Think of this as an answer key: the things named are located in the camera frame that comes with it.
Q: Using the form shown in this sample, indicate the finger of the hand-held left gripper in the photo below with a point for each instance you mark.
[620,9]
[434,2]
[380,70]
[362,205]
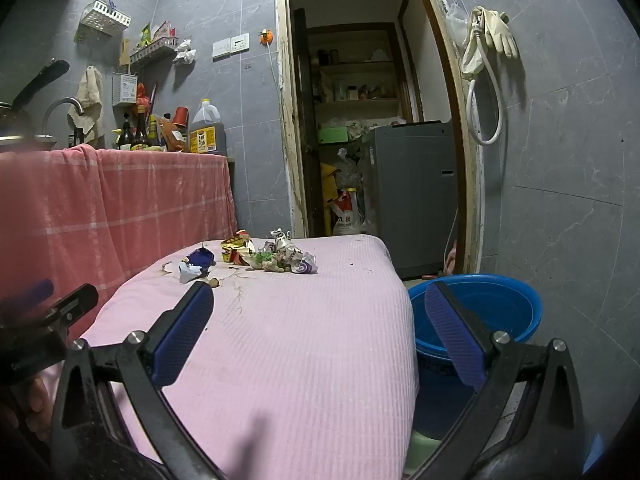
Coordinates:
[75,305]
[32,294]

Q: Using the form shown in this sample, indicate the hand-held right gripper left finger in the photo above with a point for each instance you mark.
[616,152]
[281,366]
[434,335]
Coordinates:
[182,330]

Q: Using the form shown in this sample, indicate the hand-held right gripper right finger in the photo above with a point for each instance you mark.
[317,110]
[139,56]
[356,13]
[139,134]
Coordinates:
[455,335]

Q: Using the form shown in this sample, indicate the blue plastic basin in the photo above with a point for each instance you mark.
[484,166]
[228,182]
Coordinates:
[500,310]

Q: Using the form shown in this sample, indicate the brown lump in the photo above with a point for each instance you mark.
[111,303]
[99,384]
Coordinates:
[213,282]

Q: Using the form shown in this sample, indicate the small white wrapper scrap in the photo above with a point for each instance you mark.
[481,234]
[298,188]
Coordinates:
[166,266]

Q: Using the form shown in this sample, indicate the blue white wrapper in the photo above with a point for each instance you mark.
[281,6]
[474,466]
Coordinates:
[200,260]

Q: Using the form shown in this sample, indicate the yellow red wrapper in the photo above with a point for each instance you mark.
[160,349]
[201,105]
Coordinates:
[237,247]

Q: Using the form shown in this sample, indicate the green white wrapper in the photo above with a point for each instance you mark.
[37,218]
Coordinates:
[260,261]

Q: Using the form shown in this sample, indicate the grey beige wrapper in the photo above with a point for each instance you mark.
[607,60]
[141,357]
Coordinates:
[280,262]

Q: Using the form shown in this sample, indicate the silver wrapper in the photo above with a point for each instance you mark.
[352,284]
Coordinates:
[281,240]

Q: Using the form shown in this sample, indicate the purple white wrapper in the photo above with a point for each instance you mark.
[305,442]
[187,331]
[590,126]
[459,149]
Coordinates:
[305,264]

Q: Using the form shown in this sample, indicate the person's left hand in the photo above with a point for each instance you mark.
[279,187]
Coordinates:
[39,405]

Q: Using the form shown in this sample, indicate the pink plastic item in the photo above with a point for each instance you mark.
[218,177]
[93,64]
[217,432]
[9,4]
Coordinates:
[451,260]

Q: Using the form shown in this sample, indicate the red checked cloth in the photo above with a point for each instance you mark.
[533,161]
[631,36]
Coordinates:
[125,210]

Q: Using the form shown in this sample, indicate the pink ribbed cloth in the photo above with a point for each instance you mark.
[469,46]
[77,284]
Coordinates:
[300,360]

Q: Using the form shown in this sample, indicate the pale green plastic container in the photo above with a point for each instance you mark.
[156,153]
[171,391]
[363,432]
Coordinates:
[420,452]

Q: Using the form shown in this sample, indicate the grey washing machine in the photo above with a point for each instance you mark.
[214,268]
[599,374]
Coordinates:
[410,200]

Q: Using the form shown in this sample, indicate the white red sack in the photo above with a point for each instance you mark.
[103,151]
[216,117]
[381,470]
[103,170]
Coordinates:
[347,215]

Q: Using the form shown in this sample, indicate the dark sauce bottle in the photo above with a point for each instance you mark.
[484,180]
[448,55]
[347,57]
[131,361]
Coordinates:
[141,132]
[125,137]

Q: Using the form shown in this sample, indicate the metal faucet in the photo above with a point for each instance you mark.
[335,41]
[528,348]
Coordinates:
[57,105]

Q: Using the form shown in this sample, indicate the clear plastic bags pile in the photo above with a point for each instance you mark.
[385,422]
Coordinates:
[350,170]

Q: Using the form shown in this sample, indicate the large cooking oil jug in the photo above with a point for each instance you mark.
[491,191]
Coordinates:
[207,132]

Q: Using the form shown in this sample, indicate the yellow bag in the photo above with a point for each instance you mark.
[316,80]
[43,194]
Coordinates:
[327,180]

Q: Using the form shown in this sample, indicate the beige hanging towel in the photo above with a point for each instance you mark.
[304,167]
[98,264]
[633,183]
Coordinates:
[89,95]

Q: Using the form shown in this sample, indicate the red cup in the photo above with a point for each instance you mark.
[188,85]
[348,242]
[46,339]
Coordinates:
[181,116]

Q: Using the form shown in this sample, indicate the red plastic bag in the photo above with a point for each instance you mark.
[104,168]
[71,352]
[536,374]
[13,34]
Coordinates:
[142,95]

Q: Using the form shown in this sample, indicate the metal utensil holder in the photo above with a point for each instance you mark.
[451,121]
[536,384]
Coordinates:
[125,90]

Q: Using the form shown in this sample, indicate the dark wooden door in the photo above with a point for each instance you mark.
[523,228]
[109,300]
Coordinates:
[305,135]

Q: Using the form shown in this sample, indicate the green box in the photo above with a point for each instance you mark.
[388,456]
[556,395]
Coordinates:
[332,135]

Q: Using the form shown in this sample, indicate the wooden shelf unit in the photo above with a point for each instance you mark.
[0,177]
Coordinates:
[360,105]

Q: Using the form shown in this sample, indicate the wooden spatula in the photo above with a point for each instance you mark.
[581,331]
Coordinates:
[124,55]

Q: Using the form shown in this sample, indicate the white crumpled hanging bag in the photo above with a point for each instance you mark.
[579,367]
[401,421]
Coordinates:
[184,52]

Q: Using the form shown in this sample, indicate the cream rubber glove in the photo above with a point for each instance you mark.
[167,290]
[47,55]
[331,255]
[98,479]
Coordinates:
[502,35]
[472,60]

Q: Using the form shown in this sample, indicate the green yellow packet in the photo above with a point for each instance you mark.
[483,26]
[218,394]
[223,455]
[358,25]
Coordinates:
[145,35]

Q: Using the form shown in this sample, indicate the white plastic basket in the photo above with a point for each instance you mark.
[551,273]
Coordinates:
[105,19]

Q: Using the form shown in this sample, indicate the pale pink packets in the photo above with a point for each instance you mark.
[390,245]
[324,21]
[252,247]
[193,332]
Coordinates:
[162,31]

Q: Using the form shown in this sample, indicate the clear plastic bag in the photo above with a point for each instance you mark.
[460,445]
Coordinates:
[456,20]

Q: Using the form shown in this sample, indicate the wooden door frame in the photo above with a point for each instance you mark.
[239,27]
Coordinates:
[287,110]

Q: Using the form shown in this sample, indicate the metal wall shelf rack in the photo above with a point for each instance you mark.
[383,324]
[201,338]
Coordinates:
[155,52]

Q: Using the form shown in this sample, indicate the white wall switch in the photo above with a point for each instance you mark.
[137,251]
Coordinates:
[221,48]

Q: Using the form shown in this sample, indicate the white wall socket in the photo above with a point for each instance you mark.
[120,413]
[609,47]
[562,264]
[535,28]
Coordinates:
[240,43]

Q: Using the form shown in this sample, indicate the orange wall plug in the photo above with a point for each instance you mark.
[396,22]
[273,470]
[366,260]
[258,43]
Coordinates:
[266,36]

